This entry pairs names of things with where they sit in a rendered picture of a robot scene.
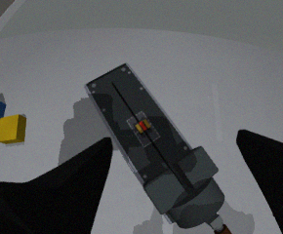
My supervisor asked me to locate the yellow cube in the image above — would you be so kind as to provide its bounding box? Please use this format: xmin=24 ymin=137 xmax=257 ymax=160
xmin=0 ymin=114 xmax=27 ymax=144

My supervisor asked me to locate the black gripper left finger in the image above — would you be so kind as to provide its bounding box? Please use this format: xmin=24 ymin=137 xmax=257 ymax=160
xmin=0 ymin=136 xmax=113 ymax=234

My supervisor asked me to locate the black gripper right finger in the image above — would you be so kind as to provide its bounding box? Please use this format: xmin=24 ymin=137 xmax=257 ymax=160
xmin=236 ymin=129 xmax=283 ymax=234

